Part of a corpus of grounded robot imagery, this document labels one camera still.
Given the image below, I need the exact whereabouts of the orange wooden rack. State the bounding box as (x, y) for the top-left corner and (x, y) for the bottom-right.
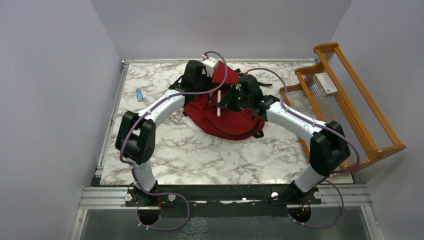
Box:
(287, 42), (406, 173)

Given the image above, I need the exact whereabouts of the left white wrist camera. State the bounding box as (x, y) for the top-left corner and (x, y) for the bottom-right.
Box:
(201, 54), (220, 78)

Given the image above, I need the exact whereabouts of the light blue highlighter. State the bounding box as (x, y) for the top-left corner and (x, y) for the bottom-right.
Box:
(136, 88), (144, 102)

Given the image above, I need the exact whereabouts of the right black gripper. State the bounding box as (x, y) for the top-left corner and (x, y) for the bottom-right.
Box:
(217, 85), (251, 113)

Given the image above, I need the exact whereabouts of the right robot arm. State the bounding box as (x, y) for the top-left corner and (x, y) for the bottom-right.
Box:
(217, 74), (351, 204)

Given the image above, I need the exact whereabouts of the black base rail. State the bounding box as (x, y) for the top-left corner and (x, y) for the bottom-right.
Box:
(79, 183), (324, 219)

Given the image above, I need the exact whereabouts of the white red small box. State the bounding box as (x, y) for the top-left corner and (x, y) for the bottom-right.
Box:
(312, 72), (338, 97)

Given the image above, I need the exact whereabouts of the red backpack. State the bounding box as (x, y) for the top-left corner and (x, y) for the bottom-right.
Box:
(183, 62), (265, 141)

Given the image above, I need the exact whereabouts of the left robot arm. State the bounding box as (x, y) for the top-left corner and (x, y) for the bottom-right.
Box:
(115, 57), (221, 206)

